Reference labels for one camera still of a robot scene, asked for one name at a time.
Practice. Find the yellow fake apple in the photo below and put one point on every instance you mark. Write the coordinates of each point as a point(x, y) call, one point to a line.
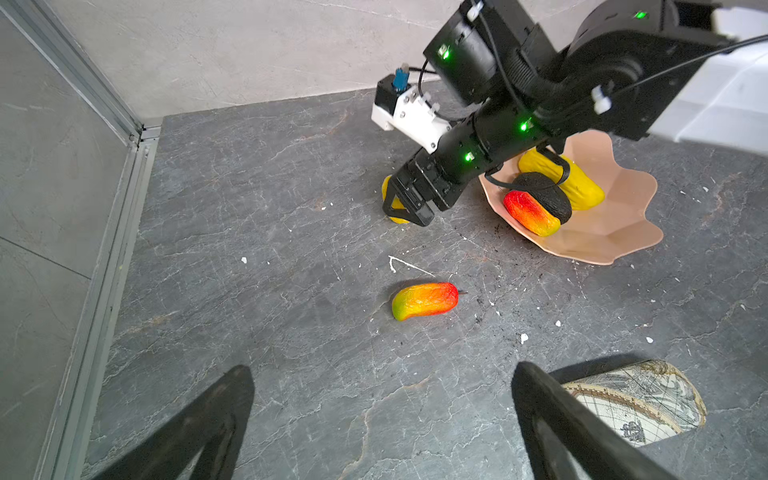
point(395, 202)

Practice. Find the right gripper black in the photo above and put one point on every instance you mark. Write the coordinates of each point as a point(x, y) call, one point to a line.
point(496, 60)

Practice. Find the red yellow fake mango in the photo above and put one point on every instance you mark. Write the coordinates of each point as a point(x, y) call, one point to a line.
point(526, 210)
point(424, 300)

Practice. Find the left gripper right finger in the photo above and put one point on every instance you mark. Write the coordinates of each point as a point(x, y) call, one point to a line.
point(559, 431)

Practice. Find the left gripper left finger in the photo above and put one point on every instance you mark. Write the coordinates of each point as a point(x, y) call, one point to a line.
point(207, 433)

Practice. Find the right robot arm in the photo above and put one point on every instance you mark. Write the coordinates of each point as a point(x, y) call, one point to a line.
point(681, 70)

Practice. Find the pink scalloped fruit bowl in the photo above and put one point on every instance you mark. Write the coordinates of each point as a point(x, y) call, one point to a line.
point(614, 228)

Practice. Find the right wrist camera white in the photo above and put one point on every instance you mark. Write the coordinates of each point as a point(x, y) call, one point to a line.
point(399, 105)

